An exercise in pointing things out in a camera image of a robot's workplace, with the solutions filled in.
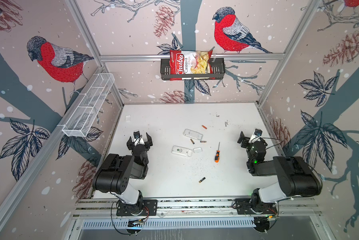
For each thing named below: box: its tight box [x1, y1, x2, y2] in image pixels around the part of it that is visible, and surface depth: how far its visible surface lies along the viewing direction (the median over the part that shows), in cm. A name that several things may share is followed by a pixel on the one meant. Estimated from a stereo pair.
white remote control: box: [183, 128, 204, 141], surface depth 103 cm
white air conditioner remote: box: [171, 145, 193, 157], surface depth 95 cm
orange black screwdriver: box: [214, 141, 221, 163], surface depth 92 cm
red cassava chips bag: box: [169, 50, 215, 81], surface depth 89 cm
